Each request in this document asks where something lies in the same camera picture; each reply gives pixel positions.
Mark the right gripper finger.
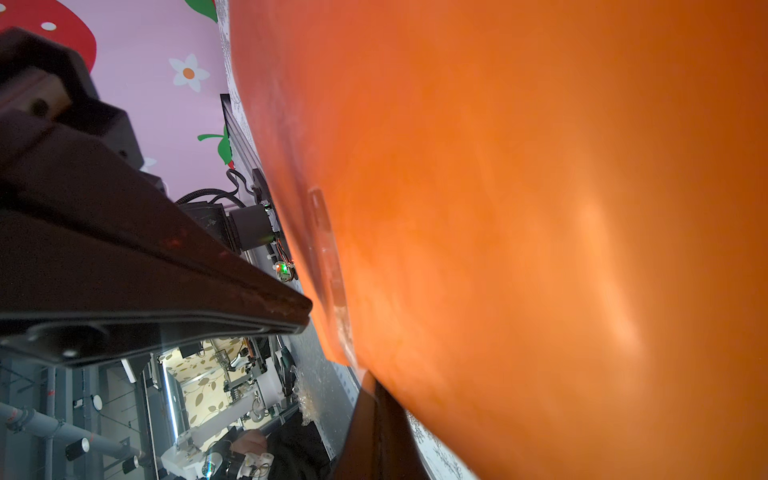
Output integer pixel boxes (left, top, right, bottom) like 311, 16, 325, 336
332, 372, 429, 480

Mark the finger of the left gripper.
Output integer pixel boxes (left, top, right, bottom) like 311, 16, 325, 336
1, 111, 289, 368

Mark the orange yellow wrapping paper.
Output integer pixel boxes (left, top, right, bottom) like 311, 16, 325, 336
229, 1, 767, 479

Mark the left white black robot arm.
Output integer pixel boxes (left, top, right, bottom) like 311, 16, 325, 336
1, 110, 312, 368

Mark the aluminium front frame rail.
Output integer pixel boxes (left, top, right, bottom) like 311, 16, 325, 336
244, 242, 359, 458

